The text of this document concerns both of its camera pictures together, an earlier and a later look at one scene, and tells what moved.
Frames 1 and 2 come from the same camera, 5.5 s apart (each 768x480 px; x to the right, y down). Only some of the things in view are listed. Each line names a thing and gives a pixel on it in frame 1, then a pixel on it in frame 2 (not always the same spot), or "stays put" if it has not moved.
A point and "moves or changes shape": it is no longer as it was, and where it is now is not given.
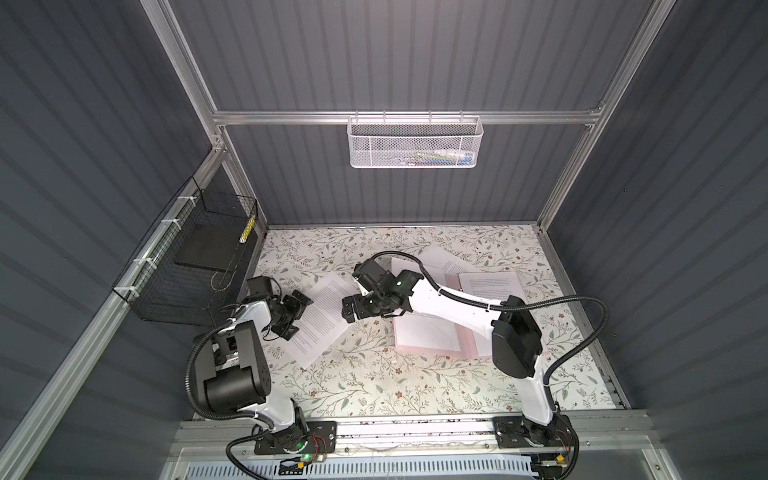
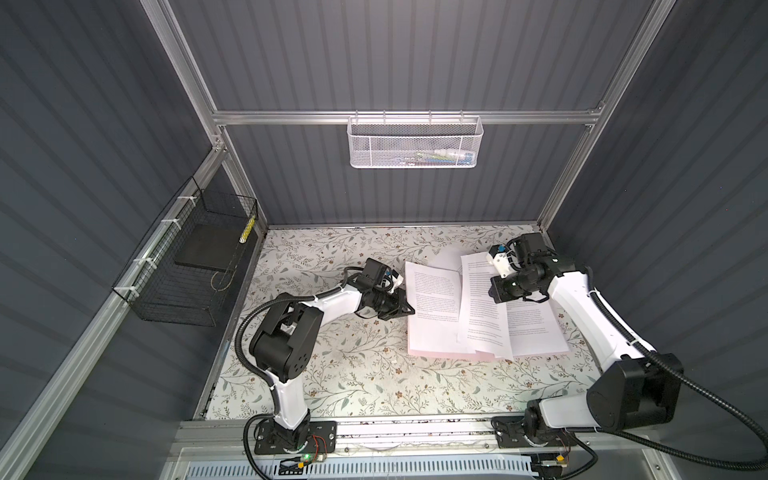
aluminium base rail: (620, 434) stays put
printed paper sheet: (492, 285) -> (534, 329)
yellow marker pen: (248, 229) stays put
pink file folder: (415, 333) moves or changes shape
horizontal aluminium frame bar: (341, 116) stays put
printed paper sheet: (424, 332) moves or changes shape
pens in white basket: (441, 155) stays put
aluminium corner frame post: (168, 31) stays put
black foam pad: (211, 245) stays put
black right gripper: (356, 300) -> (496, 290)
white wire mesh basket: (414, 142) stays put
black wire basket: (182, 271) stays put
